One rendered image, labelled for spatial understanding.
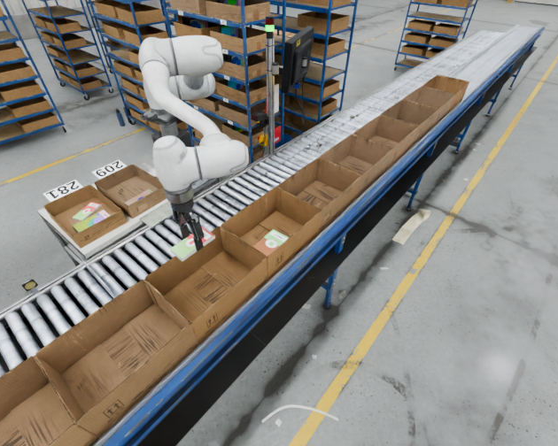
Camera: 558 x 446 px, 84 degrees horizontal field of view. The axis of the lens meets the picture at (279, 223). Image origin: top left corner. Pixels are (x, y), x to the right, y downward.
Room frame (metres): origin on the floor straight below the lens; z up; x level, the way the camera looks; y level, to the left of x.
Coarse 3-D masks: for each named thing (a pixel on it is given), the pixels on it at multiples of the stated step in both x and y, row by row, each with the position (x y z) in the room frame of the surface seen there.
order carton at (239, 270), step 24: (216, 240) 0.99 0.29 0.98; (240, 240) 0.93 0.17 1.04; (168, 264) 0.80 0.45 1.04; (192, 264) 0.88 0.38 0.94; (216, 264) 0.92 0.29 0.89; (240, 264) 0.92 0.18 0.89; (264, 264) 0.82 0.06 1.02; (168, 288) 0.77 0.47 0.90; (192, 288) 0.78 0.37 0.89; (216, 288) 0.79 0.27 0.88; (240, 288) 0.71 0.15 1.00; (192, 312) 0.67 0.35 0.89; (216, 312) 0.61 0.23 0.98
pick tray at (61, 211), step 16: (80, 192) 1.53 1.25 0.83; (96, 192) 1.55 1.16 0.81; (48, 208) 1.38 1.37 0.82; (64, 208) 1.44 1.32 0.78; (80, 208) 1.45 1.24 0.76; (112, 208) 1.43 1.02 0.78; (64, 224) 1.31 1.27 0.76; (96, 224) 1.23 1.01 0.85; (112, 224) 1.29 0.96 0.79; (80, 240) 1.15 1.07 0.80
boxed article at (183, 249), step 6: (204, 228) 0.89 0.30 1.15; (192, 234) 0.86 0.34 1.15; (204, 234) 0.86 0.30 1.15; (210, 234) 0.86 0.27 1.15; (186, 240) 0.83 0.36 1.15; (192, 240) 0.83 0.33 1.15; (204, 240) 0.83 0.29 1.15; (210, 240) 0.83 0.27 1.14; (174, 246) 0.79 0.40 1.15; (180, 246) 0.79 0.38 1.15; (186, 246) 0.79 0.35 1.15; (192, 246) 0.79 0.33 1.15; (174, 252) 0.76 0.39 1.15; (180, 252) 0.76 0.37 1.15; (186, 252) 0.76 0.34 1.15; (192, 252) 0.77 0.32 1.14; (180, 258) 0.74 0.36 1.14
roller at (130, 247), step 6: (126, 246) 1.16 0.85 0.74; (132, 246) 1.15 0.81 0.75; (132, 252) 1.11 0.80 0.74; (138, 252) 1.11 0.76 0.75; (138, 258) 1.07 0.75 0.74; (144, 258) 1.06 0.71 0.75; (150, 258) 1.07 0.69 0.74; (144, 264) 1.03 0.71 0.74; (150, 264) 1.03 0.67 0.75; (156, 264) 1.04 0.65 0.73; (150, 270) 1.00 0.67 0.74
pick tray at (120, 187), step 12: (132, 168) 1.81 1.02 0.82; (108, 180) 1.68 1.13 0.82; (120, 180) 1.73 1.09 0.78; (132, 180) 1.76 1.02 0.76; (144, 180) 1.76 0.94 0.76; (156, 180) 1.66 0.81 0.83; (108, 192) 1.62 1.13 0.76; (120, 192) 1.62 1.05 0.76; (132, 192) 1.62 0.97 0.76; (156, 192) 1.53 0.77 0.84; (120, 204) 1.43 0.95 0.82; (132, 204) 1.40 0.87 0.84; (144, 204) 1.45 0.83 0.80; (156, 204) 1.51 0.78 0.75; (132, 216) 1.38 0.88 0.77
